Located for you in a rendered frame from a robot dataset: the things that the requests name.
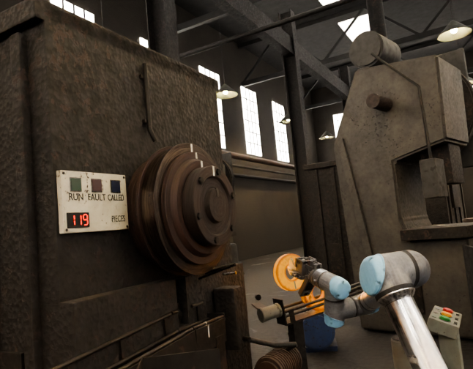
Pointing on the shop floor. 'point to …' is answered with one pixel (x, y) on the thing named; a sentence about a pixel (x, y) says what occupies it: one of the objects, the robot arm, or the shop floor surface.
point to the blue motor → (318, 335)
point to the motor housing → (280, 359)
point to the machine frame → (29, 279)
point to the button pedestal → (447, 337)
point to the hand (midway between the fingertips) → (290, 267)
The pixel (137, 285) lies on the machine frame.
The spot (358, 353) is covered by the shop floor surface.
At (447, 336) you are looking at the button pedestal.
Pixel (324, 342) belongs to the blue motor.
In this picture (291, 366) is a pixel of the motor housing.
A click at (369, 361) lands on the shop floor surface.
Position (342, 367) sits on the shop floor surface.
